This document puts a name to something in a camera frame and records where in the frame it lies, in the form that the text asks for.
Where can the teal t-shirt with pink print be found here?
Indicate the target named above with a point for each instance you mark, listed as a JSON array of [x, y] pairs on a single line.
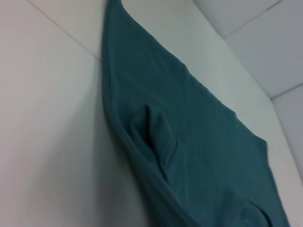
[[189, 142]]

